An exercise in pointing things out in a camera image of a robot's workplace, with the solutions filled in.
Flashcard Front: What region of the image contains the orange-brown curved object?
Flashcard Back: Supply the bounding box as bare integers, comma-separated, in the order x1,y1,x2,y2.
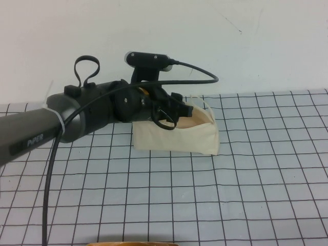
86,240,180,246

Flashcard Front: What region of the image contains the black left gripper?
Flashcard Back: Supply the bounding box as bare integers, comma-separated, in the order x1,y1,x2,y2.
138,83,195,124

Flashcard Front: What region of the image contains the black round camera cable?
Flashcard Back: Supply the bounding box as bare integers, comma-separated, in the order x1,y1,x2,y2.
42,58,219,246

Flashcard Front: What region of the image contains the thin black looped gripper cable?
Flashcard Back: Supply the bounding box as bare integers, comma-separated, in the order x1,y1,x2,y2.
150,107,178,131

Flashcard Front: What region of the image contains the black flat looped strap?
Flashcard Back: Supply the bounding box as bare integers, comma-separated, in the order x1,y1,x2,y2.
74,54,100,88

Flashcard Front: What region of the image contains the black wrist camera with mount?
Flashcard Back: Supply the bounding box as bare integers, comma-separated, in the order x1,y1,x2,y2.
124,51,175,87

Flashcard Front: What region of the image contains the cream canvas pencil case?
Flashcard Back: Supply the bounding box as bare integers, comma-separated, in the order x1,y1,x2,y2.
133,94,220,156

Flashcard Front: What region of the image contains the blue grid tablecloth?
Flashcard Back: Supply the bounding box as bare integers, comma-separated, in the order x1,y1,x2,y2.
0,88,328,246

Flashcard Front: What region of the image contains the white zip tie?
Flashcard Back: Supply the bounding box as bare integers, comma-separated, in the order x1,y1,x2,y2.
40,81,66,135

